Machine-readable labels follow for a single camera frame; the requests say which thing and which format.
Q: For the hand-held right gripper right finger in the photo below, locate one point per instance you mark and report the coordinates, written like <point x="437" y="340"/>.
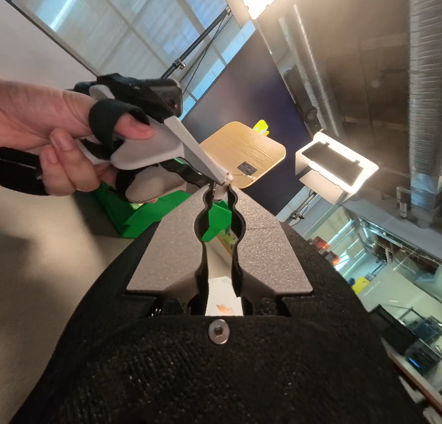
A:
<point x="272" y="258"/>

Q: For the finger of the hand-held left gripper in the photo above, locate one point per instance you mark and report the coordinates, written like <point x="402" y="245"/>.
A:
<point x="196" y="147"/>

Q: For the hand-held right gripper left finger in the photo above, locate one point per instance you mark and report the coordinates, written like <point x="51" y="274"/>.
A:
<point x="165" y="258"/>

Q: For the green plastic bin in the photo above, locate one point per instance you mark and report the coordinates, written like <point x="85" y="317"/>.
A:
<point x="138" y="220"/>

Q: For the person's left hand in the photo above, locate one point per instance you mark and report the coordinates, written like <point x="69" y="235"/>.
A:
<point x="41" y="120"/>

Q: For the black light stand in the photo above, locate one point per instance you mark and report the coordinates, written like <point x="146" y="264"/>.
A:
<point x="178" y="64"/>
<point x="305" y="203"/>

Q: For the tilting wooden table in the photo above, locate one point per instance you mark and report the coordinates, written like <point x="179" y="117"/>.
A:
<point x="241" y="144"/>

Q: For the yellow printed toy box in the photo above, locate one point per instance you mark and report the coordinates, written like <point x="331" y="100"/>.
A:
<point x="229" y="241"/>

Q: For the orange framed machine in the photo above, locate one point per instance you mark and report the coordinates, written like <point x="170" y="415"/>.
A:
<point x="319" y="243"/>

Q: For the white instruction booklet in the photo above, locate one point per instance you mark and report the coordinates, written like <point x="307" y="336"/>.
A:
<point x="221" y="292"/>

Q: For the neon yellow sign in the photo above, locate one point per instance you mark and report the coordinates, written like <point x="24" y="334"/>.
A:
<point x="261" y="127"/>

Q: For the large dark display screen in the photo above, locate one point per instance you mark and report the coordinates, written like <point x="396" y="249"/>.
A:
<point x="241" y="95"/>

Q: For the large window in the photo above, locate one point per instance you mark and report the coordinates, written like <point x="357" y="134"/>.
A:
<point x="138" y="16"/>

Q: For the black video bar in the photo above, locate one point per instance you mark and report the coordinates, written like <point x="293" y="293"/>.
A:
<point x="304" y="99"/>

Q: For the slim silver ventilation duct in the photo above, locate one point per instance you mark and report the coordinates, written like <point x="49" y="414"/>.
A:
<point x="312" y="61"/>

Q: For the wide silver ventilation duct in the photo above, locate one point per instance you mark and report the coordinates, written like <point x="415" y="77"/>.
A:
<point x="426" y="85"/>

